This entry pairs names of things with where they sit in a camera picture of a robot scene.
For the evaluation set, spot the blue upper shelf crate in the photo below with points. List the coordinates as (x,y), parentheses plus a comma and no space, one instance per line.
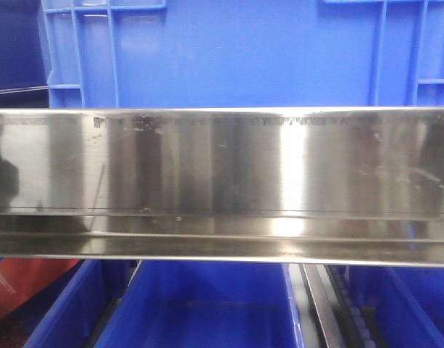
(245,53)

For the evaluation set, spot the red box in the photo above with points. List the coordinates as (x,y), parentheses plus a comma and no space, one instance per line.
(22,278)

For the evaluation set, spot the stainless steel shelf rail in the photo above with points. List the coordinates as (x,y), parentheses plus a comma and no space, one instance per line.
(332,185)

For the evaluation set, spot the blue bin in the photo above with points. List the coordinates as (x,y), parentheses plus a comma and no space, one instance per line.
(206,304)
(402,307)
(82,303)

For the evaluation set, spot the dark blue upper left crate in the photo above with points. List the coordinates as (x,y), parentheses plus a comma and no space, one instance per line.
(21,59)

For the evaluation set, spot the metal roller track divider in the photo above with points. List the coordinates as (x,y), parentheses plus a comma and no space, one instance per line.
(326,315)

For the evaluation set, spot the blue lower middle bin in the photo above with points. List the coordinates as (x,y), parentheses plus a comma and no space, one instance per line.
(206,304)

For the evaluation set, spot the blue lower left bin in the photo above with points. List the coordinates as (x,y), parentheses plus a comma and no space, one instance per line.
(82,303)

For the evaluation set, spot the blue lower right bin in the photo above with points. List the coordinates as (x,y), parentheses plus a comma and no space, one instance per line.
(402,307)

